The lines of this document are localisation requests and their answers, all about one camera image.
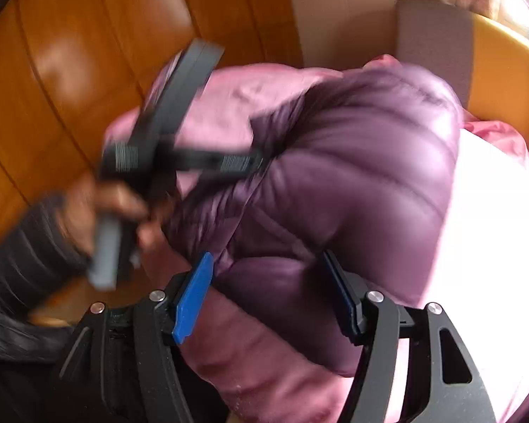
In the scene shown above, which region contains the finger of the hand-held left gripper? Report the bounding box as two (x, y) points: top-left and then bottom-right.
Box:
(170, 147), (266, 174)
(134, 37), (225, 153)

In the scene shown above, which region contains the person's left hand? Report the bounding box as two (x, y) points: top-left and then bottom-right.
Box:
(62, 176), (178, 253)

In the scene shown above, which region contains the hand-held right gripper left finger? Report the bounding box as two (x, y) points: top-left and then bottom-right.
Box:
(59, 251), (215, 423)

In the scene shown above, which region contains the purple down jacket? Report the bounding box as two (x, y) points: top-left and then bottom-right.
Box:
(161, 64), (463, 380)

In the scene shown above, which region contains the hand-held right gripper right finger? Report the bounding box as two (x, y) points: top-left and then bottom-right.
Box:
(320, 249), (497, 423)

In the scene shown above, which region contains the grey orange padded headboard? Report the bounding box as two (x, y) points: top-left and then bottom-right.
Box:
(394, 0), (529, 186)

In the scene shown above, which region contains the pink blanket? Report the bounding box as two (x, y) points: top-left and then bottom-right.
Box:
(103, 53), (529, 423)

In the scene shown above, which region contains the person's left forearm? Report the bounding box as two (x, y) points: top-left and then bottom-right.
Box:
(0, 191), (93, 315)

